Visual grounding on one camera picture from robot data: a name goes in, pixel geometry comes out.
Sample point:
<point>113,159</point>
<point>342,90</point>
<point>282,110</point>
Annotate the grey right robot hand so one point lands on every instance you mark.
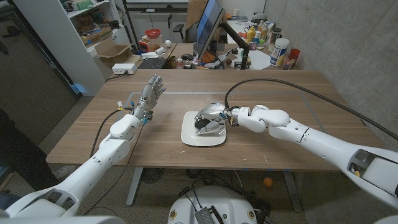
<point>214,112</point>

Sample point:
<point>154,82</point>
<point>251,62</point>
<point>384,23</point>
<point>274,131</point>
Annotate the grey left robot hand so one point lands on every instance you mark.
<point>149,95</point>

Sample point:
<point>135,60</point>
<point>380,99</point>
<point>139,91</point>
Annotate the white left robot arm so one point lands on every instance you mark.
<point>90,174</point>

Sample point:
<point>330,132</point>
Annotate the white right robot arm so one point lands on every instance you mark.
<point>311,140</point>

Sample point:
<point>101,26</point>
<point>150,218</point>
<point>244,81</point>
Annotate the white square paper plate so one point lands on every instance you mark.
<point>202,140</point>

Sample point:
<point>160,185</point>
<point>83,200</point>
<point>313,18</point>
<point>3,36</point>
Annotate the black keyboard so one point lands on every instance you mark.
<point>152,63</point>

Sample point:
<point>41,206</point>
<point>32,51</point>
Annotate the white power box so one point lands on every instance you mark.
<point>123,68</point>

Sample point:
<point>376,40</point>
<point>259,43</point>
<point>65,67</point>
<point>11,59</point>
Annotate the drink can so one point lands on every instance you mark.
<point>179,63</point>

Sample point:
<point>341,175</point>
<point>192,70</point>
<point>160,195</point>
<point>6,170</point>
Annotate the white paper roll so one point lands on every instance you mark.
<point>160,51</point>

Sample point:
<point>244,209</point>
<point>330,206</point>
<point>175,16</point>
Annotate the black computer mouse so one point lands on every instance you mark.
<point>187,56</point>

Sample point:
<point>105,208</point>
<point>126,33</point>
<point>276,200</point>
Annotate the black labelled box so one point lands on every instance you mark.
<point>242,65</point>

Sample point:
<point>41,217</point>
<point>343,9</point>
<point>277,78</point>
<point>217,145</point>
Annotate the small white ball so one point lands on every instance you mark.
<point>168,43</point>

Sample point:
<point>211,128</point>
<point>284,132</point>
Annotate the orange basketball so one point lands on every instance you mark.
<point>209,57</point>

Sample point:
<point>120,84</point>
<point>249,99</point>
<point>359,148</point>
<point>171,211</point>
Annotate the open plain cardboard box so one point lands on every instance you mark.
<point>112,53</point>

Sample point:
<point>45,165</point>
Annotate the red bowl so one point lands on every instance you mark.
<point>152,32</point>

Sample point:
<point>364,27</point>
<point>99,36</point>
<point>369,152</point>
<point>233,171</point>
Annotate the black office chair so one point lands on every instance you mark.
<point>178,28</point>

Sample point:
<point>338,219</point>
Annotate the printed cardboard box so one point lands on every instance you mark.
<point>96,36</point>

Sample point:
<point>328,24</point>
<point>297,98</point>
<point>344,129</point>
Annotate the yellow mustard bottle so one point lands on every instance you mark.
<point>250,35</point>

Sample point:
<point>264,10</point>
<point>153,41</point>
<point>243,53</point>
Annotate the black computer monitor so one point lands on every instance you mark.
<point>208,25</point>

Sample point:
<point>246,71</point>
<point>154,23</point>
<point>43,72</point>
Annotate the small orange ball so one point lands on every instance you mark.
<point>268,181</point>

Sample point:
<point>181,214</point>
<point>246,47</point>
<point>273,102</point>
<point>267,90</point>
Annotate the white wipes canister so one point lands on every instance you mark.
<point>279,51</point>

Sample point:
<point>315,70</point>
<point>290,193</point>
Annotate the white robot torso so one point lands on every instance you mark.
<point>214,202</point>

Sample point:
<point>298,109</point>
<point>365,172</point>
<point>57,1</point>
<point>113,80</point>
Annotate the brown jacket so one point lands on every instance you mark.
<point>192,15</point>

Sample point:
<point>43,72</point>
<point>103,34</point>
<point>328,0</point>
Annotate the grey table leg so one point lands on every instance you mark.
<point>292,191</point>
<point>134,186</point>

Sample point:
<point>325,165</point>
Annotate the white shelf unit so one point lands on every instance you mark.
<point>62,46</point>

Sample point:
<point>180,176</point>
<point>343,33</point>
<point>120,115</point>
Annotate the person in dark clothes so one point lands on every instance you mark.
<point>21,155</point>

